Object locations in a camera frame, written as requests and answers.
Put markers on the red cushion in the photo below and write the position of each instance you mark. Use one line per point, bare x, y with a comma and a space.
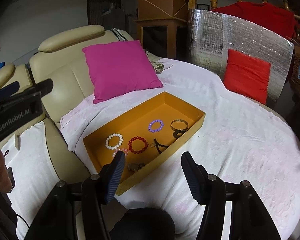
247, 75

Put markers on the cream leather sofa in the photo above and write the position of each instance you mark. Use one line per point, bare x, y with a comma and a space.
60, 58

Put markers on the silver foil insulation sheet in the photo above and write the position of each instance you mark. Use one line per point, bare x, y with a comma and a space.
212, 34

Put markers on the orange cardboard tray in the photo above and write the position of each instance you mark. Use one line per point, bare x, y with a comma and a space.
146, 132

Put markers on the black fabric hair scrunchie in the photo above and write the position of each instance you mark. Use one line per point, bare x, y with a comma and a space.
178, 133

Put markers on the magenta cushion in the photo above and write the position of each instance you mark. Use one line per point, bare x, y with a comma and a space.
118, 68

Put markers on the patterned fabric pouch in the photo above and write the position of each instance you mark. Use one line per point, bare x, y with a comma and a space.
160, 65

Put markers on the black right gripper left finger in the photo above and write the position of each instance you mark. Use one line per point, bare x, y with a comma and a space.
101, 187

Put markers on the white towel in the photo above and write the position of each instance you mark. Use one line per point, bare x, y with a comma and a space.
27, 155

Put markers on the wicker basket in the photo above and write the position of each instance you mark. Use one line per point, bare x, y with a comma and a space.
294, 68

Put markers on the wooden cabinet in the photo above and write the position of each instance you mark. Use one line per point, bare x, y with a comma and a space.
159, 22

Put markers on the large red pillow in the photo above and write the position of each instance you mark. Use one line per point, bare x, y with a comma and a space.
278, 20

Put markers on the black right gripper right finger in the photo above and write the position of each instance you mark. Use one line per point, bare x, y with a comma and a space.
205, 188

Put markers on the pink white embossed blanket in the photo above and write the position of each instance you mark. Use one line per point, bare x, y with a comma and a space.
239, 140

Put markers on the silver metal watch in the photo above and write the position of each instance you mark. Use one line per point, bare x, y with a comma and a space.
133, 167

